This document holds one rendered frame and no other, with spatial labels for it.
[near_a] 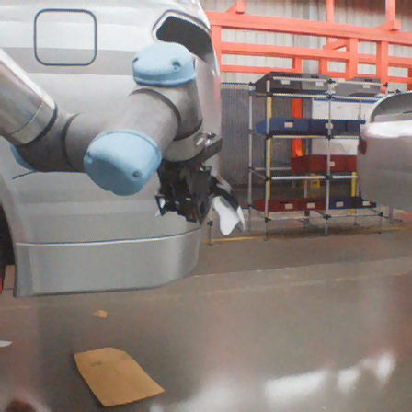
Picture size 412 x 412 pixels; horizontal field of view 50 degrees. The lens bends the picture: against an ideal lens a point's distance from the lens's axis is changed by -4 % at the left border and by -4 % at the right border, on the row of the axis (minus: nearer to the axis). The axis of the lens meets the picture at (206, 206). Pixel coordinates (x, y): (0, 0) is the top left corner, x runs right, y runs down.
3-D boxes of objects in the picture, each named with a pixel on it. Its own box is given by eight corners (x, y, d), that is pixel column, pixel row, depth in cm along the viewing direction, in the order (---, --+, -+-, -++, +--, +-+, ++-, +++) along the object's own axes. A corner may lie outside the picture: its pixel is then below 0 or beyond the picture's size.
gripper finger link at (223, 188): (223, 215, 77) (188, 182, 73) (225, 208, 78) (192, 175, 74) (243, 210, 74) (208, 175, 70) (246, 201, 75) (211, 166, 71)
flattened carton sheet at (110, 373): (122, 348, 257) (122, 343, 257) (165, 393, 210) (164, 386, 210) (71, 360, 241) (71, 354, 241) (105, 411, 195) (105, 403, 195)
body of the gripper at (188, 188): (160, 218, 73) (143, 165, 64) (180, 179, 78) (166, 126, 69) (204, 228, 71) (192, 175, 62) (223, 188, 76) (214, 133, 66)
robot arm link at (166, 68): (114, 73, 53) (145, 34, 57) (135, 141, 61) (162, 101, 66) (174, 79, 50) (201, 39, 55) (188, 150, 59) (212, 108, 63)
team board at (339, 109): (382, 216, 707) (387, 91, 679) (402, 221, 659) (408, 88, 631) (297, 221, 668) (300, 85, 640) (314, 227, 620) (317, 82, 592)
